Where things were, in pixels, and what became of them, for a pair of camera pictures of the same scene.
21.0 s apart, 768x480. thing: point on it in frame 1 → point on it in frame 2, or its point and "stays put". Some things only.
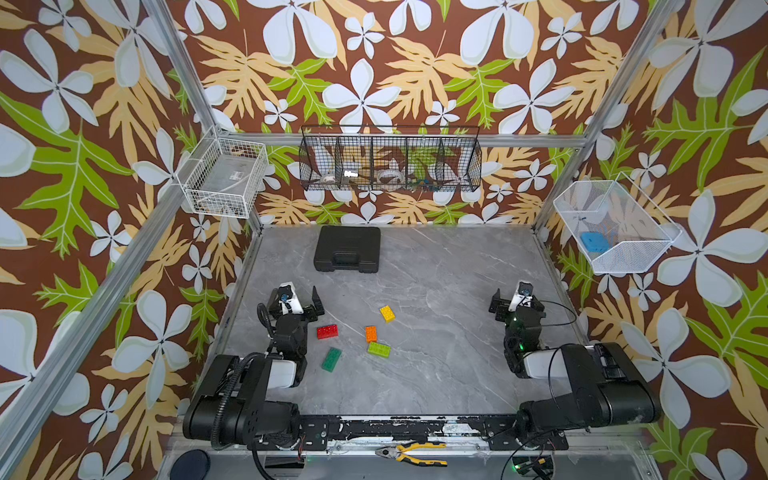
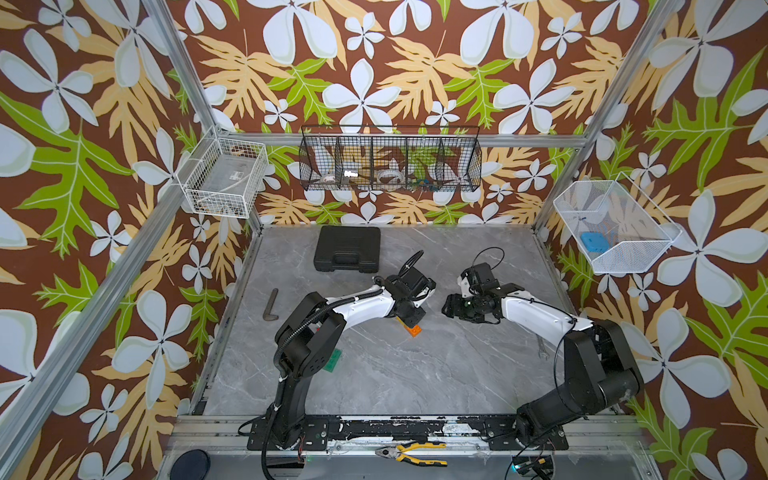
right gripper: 504,308 → 452,307
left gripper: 309,314 → 416,319
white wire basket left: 223,176 stays put
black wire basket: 445,159 stays put
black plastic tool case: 348,248 stays put
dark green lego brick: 331,359 stays put
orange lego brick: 371,334 → 414,331
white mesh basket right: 637,229 stays put
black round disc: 192,465 stays put
